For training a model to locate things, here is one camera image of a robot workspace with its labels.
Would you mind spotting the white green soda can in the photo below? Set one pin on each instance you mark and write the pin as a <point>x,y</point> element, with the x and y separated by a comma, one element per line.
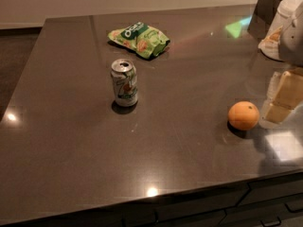
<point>124,78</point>

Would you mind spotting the black drawer handle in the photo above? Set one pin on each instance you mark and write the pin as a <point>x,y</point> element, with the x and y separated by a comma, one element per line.
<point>271,222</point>

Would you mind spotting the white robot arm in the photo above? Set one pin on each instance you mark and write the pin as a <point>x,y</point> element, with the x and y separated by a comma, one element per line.
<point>285,90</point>

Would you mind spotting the green rice chip bag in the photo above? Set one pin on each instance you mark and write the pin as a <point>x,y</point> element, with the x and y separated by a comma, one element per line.
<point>146,41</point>

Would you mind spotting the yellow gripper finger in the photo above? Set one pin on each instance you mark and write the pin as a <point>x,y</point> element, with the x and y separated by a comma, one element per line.
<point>284,94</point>

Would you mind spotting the dark box in background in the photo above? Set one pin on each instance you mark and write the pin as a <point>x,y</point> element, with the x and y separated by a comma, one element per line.
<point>262,17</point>

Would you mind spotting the dark cabinet drawers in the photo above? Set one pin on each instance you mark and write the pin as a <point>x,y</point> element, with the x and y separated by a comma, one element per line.
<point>237,204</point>

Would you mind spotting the orange fruit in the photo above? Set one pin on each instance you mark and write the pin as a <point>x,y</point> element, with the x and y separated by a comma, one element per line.
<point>243,116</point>

